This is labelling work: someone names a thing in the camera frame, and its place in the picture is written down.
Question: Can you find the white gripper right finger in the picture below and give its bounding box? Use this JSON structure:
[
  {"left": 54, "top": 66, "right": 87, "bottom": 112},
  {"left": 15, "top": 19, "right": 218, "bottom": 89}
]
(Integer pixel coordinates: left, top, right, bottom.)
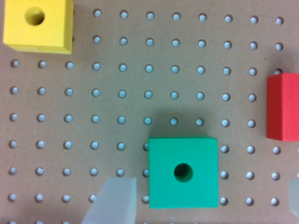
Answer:
[{"left": 289, "top": 178, "right": 299, "bottom": 216}]

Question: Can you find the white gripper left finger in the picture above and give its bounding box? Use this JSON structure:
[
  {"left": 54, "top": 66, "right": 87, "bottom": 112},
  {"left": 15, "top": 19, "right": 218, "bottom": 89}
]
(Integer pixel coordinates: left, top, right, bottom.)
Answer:
[{"left": 81, "top": 177, "right": 136, "bottom": 224}]

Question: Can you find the green block with hole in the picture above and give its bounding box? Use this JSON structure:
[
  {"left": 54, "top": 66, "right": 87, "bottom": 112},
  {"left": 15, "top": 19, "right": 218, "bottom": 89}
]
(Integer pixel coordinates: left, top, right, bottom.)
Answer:
[{"left": 149, "top": 137, "right": 219, "bottom": 209}]

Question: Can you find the red rectangular block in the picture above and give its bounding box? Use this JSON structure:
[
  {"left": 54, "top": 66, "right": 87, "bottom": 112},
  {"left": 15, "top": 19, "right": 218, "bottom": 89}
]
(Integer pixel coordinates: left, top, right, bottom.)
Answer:
[{"left": 266, "top": 73, "right": 299, "bottom": 142}]

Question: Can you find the yellow block with hole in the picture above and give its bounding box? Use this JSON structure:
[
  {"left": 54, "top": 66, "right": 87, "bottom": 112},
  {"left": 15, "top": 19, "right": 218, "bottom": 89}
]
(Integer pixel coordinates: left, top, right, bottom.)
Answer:
[{"left": 3, "top": 0, "right": 74, "bottom": 54}]

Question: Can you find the brown pegboard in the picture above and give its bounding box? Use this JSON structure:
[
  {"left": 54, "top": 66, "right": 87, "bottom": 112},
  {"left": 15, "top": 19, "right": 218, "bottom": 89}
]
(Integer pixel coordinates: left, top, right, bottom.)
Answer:
[{"left": 0, "top": 0, "right": 299, "bottom": 224}]

